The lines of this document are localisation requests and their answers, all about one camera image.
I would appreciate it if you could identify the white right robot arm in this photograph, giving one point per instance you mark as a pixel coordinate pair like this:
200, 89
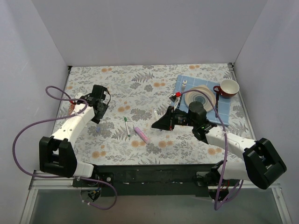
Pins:
261, 164

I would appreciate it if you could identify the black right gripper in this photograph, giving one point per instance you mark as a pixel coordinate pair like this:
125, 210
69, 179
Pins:
172, 117

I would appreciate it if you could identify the red white mug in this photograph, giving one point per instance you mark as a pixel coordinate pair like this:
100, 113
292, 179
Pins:
227, 88

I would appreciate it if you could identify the beige blue-ringed plate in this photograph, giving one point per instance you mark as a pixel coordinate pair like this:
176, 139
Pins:
201, 94

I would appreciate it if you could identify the silver fork black handle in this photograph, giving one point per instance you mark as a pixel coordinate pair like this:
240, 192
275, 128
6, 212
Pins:
183, 85

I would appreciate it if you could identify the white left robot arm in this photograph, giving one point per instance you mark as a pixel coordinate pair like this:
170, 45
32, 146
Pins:
56, 153

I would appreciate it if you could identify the white green-tipped marker pen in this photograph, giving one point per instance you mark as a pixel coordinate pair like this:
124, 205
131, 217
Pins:
127, 129

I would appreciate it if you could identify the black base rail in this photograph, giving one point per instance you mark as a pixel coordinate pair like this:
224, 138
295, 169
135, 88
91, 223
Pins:
159, 180

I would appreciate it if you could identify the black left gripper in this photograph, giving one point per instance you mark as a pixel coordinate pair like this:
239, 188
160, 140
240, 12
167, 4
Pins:
101, 111

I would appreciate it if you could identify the black-handled knife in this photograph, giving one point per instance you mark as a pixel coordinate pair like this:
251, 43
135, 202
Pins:
216, 104

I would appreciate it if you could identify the blue checkered cloth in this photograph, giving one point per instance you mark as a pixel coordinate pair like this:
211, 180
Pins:
224, 103

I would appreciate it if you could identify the red patterned small bowl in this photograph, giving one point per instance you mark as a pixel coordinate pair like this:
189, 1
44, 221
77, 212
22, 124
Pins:
71, 108

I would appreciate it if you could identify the pink highlighter pen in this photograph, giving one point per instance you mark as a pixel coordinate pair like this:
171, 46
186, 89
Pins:
142, 135

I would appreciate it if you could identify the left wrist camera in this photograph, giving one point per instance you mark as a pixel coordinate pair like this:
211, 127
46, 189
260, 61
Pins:
78, 98

